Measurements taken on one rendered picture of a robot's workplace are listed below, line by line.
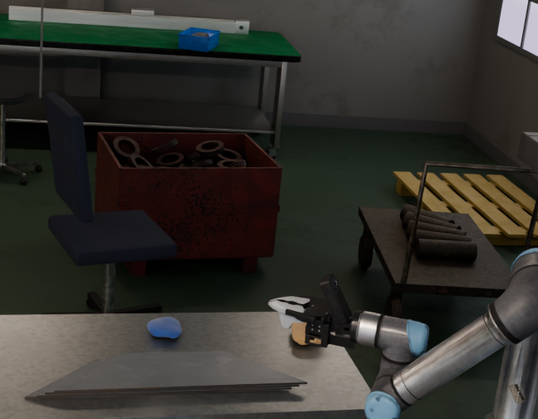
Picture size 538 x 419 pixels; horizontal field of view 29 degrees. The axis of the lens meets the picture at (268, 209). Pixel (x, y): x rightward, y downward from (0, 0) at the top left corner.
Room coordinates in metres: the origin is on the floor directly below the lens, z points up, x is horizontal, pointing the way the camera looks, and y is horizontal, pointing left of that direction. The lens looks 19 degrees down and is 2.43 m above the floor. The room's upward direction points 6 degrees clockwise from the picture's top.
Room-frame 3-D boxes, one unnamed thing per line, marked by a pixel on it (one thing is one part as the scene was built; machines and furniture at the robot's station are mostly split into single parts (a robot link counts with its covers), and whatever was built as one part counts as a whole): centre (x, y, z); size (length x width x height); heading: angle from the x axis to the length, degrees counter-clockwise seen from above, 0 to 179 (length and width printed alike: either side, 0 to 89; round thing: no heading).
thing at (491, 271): (5.60, -0.98, 0.52); 1.32 x 0.77 x 1.04; 3
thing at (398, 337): (2.10, -0.32, 1.43); 0.11 x 0.08 x 0.09; 75
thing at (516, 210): (7.27, -1.54, 0.06); 1.37 x 0.97 x 0.12; 11
